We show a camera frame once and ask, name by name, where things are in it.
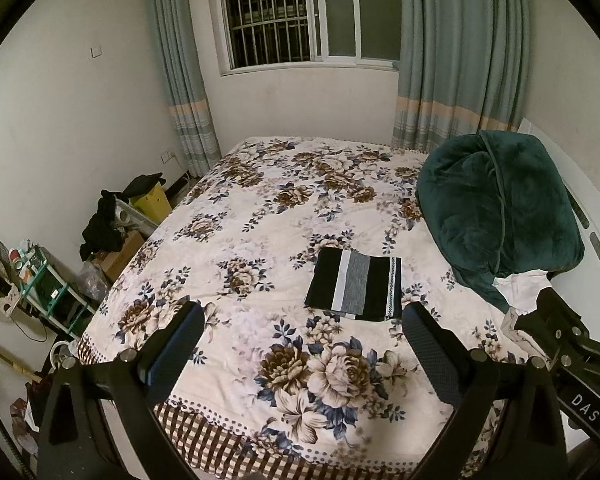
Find black cloth on box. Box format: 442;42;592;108
122;173;166;198

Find wide grey-green curtain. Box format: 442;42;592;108
391;0;536;153

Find white garment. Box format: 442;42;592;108
492;270;551;316

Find clear plastic bag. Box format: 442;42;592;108
77;262;111;301

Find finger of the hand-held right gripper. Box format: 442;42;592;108
515;287;588;361

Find barred window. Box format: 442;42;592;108
216;0;403;77

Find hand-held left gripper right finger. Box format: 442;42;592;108
402;301;567;480

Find green shelf rack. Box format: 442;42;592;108
10;247;96;341

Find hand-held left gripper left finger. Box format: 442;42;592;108
36;300;206;480

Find pink folded clothes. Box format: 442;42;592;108
500;309;531;346

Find black clothes pile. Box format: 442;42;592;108
80;190;131;261

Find narrow grey-green curtain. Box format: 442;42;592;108
145;0;223;178

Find yellow box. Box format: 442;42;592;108
130;185;173;226

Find white headboard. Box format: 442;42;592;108
517;117;600;281

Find cardboard box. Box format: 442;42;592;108
100;232;146;281

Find floral bedspread bed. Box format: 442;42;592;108
77;135;536;480

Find straw broom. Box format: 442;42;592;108
0;335;41;381

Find dark green plush blanket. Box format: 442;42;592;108
415;130;586;313

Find striped knit sweater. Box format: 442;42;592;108
304;247;403;322

